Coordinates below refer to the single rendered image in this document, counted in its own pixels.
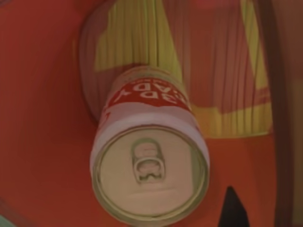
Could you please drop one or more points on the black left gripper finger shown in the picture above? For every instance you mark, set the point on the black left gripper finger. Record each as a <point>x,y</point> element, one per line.
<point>233,210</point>

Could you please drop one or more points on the white and red can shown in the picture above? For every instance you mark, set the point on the white and red can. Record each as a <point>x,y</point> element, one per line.
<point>146,132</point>

